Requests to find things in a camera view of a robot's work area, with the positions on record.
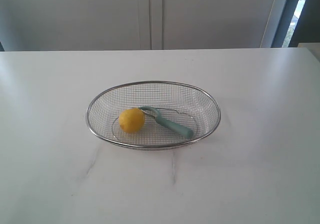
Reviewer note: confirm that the white cabinet doors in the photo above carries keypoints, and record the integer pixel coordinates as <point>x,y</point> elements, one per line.
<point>42,25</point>

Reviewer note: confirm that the yellow lemon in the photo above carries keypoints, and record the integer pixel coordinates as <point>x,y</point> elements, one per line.
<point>131,120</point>

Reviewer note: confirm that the metal wire mesh basket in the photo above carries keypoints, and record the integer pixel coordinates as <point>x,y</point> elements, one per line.
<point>175,114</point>

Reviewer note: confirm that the green handled peeler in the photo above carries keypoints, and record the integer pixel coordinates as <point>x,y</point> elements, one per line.
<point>175,127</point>

